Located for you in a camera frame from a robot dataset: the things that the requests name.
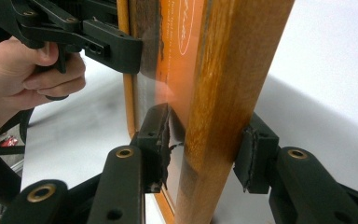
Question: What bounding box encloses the wooden picture frame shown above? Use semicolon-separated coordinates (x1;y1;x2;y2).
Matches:
116;0;296;224

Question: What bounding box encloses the white table mat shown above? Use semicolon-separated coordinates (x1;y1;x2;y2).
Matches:
21;0;358;224

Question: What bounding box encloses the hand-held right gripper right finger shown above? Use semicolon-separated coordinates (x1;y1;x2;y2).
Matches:
233;112;358;224

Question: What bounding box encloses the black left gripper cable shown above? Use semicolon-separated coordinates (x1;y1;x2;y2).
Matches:
0;107;35;157

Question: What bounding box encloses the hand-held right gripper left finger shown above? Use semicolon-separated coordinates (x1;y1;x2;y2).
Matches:
86;103;172;224

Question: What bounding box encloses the small red object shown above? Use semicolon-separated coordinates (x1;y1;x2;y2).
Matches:
0;135;19;147

